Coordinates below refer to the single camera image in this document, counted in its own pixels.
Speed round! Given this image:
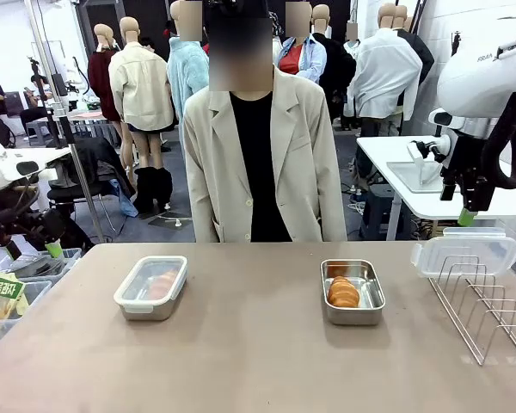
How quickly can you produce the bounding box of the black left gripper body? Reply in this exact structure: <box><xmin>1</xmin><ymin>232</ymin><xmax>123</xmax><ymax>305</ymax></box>
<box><xmin>2</xmin><ymin>209</ymin><xmax>66</xmax><ymax>245</ymax></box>

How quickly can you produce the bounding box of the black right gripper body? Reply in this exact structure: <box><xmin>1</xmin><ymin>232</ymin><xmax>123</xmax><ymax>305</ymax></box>
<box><xmin>440</xmin><ymin>131</ymin><xmax>496</xmax><ymax>178</ymax></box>

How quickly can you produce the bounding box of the clear plastic container lid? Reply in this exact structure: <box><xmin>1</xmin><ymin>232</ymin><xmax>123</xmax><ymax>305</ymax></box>
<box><xmin>113</xmin><ymin>255</ymin><xmax>188</xmax><ymax>314</ymax></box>
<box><xmin>441</xmin><ymin>226</ymin><xmax>507</xmax><ymax>238</ymax></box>
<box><xmin>410</xmin><ymin>234</ymin><xmax>516</xmax><ymax>279</ymax></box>

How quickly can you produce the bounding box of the golden bread roll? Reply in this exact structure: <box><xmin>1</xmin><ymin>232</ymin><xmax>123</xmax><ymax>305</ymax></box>
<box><xmin>147</xmin><ymin>269</ymin><xmax>178</xmax><ymax>301</ymax></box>
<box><xmin>327</xmin><ymin>274</ymin><xmax>362</xmax><ymax>309</ymax></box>

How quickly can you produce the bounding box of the stainless steel rectangular container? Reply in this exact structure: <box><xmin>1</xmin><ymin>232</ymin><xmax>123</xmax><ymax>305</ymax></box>
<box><xmin>320</xmin><ymin>258</ymin><xmax>387</xmax><ymax>326</ymax></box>
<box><xmin>120</xmin><ymin>292</ymin><xmax>186</xmax><ymax>322</ymax></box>

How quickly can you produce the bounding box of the person's left forearm beige sleeve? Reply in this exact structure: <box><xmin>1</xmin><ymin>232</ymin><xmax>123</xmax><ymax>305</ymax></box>
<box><xmin>313</xmin><ymin>171</ymin><xmax>348</xmax><ymax>242</ymax></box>

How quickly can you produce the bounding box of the person's right forearm beige sleeve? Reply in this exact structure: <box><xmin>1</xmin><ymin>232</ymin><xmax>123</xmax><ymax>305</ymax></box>
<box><xmin>187</xmin><ymin>171</ymin><xmax>220</xmax><ymax>243</ymax></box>

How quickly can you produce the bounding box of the clear plastic storage bin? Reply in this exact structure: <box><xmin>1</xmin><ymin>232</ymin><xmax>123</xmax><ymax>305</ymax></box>
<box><xmin>0</xmin><ymin>279</ymin><xmax>53</xmax><ymax>354</ymax></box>
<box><xmin>8</xmin><ymin>247</ymin><xmax>83</xmax><ymax>283</ymax></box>

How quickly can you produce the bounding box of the green snack bag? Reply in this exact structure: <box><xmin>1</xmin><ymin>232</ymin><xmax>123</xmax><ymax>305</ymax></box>
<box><xmin>0</xmin><ymin>271</ymin><xmax>29</xmax><ymax>320</ymax></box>

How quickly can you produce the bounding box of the silver metal pole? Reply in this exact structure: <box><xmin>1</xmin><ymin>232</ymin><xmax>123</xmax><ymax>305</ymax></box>
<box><xmin>25</xmin><ymin>0</ymin><xmax>107</xmax><ymax>244</ymax></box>

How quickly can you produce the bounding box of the large white table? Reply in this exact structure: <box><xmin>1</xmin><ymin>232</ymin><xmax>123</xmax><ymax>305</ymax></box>
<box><xmin>355</xmin><ymin>135</ymin><xmax>516</xmax><ymax>220</ymax></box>

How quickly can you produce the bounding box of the white side table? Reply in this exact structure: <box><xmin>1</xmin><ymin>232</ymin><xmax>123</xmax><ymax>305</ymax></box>
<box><xmin>0</xmin><ymin>147</ymin><xmax>73</xmax><ymax>173</ymax></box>

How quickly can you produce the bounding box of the chair with black jacket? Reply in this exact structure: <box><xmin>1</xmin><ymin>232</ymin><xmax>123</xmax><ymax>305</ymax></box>
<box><xmin>46</xmin><ymin>136</ymin><xmax>138</xmax><ymax>242</ymax></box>

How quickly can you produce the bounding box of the seated person in background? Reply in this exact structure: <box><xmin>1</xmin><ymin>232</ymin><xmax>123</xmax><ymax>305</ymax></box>
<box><xmin>20</xmin><ymin>75</ymin><xmax>55</xmax><ymax>134</ymax></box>

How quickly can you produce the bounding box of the mannequin in dark jacket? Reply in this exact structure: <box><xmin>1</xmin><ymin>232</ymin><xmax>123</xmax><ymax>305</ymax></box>
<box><xmin>395</xmin><ymin>4</ymin><xmax>436</xmax><ymax>87</ymax></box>

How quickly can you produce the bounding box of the mannequin in white shirt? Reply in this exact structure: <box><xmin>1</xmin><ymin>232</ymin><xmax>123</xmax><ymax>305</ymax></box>
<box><xmin>342</xmin><ymin>3</ymin><xmax>425</xmax><ymax>126</ymax></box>

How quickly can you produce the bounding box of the mannequin in black garment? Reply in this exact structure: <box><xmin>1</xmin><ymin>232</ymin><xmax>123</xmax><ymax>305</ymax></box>
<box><xmin>311</xmin><ymin>3</ymin><xmax>358</xmax><ymax>133</ymax></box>

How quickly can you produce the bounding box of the mannequin in maroon garment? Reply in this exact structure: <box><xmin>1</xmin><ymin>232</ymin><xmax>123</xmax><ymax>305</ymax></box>
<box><xmin>87</xmin><ymin>23</ymin><xmax>128</xmax><ymax>173</ymax></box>

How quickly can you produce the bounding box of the mannequin in cream jacket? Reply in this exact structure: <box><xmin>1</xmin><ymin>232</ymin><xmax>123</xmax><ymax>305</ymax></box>
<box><xmin>107</xmin><ymin>15</ymin><xmax>176</xmax><ymax>212</ymax></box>

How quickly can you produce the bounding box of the mannequin in blue shirt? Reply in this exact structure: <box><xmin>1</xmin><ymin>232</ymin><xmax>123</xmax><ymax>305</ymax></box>
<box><xmin>278</xmin><ymin>2</ymin><xmax>329</xmax><ymax>85</ymax></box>

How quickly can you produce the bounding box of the person in beige coat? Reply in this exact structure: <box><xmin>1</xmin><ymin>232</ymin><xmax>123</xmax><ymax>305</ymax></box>
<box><xmin>182</xmin><ymin>0</ymin><xmax>348</xmax><ymax>243</ymax></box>

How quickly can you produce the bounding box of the mannequin in light-blue fleece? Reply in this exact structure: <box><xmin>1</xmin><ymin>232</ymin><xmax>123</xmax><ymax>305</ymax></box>
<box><xmin>166</xmin><ymin>0</ymin><xmax>211</xmax><ymax>124</ymax></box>

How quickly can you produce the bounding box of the mannequin with patterned headscarf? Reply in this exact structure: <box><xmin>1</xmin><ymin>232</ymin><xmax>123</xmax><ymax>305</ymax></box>
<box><xmin>270</xmin><ymin>11</ymin><xmax>285</xmax><ymax>65</ymax></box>

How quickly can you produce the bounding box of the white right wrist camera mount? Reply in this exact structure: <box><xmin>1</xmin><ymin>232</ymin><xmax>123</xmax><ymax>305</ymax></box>
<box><xmin>406</xmin><ymin>133</ymin><xmax>459</xmax><ymax>167</ymax></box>

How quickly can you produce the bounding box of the metal wire lid rack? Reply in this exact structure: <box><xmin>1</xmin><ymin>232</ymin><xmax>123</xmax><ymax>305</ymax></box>
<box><xmin>429</xmin><ymin>253</ymin><xmax>516</xmax><ymax>367</ymax></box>

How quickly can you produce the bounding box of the black camera stand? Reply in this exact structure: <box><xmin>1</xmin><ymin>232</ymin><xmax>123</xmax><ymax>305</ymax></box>
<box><xmin>28</xmin><ymin>55</ymin><xmax>64</xmax><ymax>150</ymax></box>

